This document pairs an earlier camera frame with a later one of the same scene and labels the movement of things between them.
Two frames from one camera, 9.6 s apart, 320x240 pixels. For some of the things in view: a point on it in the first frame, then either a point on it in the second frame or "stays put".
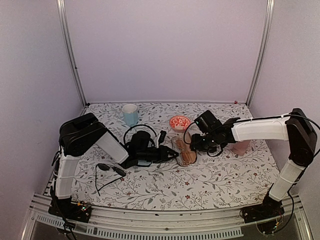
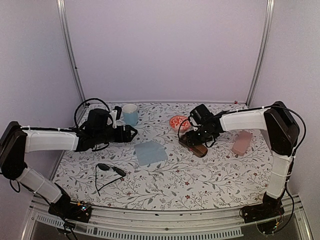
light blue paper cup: x=130 y=113 stays put
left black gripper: x=164 y=156 → x=121 y=138
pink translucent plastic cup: x=240 y=147 stays put
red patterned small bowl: x=179 y=123 stays put
